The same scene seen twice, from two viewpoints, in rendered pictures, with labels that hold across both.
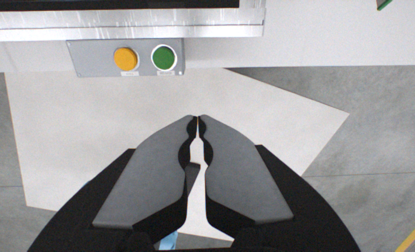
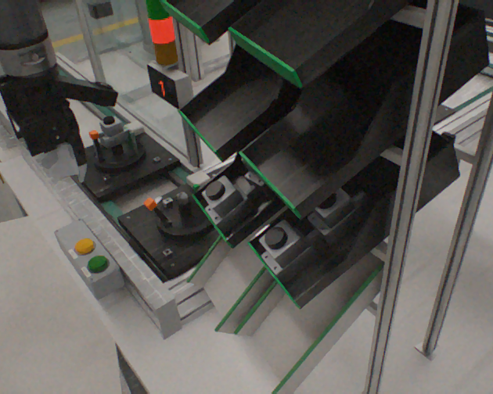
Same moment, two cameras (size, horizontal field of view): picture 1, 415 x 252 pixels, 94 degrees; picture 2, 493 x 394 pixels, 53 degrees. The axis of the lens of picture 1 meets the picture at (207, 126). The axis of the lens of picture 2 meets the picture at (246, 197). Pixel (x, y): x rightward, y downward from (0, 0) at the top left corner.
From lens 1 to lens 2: 0.85 m
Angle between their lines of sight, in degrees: 72
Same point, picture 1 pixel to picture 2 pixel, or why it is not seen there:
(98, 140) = not seen: outside the picture
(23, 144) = not seen: outside the picture
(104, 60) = (77, 238)
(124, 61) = (82, 244)
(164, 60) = (96, 262)
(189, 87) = (77, 329)
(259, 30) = (157, 304)
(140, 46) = (98, 250)
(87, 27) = (96, 225)
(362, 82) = not seen: outside the picture
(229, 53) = (133, 338)
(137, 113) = (22, 304)
